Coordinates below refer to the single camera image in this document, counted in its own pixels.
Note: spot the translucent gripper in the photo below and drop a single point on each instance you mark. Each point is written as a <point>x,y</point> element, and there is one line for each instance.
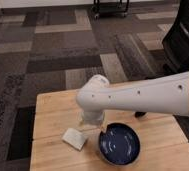
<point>93,119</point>

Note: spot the dark blue ceramic bowl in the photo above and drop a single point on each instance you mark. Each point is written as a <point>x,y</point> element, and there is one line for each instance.
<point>119,144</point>

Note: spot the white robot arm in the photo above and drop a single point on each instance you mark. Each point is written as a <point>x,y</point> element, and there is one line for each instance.
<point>168,94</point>

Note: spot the white sponge block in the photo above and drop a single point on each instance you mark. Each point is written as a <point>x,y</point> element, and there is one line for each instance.
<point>74,138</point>

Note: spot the black office chair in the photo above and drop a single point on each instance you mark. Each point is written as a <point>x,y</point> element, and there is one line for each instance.
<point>176,42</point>

